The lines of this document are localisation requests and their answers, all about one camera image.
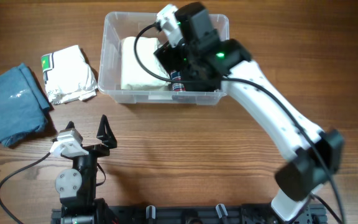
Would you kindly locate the dark teal cloth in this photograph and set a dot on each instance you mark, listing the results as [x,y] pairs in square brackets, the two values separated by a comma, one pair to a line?
[201,81]

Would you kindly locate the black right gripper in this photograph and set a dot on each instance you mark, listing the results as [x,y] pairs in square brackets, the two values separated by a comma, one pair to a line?
[168,56]

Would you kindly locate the blue folded cloth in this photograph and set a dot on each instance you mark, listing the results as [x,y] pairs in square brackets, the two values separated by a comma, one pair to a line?
[23,107]

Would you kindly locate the plaid cloth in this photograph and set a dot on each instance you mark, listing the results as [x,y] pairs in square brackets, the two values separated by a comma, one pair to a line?
[176,85]

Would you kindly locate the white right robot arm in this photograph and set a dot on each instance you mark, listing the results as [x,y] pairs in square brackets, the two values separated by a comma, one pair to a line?
[196,59]

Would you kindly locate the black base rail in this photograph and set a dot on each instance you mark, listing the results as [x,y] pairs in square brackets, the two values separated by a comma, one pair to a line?
[243,214]

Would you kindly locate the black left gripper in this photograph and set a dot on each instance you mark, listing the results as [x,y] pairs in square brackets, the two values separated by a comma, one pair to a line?
[109,139]

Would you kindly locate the clear plastic storage container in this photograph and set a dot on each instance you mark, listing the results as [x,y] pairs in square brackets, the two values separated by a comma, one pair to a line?
[118,26]

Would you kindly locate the cream cloth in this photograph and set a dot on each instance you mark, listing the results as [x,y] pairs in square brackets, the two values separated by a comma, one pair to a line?
[133,76]

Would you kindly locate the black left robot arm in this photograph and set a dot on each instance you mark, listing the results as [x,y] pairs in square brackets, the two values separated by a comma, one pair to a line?
[77,186]

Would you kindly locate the white printed folded t-shirt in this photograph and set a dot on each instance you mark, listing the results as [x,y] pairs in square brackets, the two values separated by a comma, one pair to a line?
[67,76]

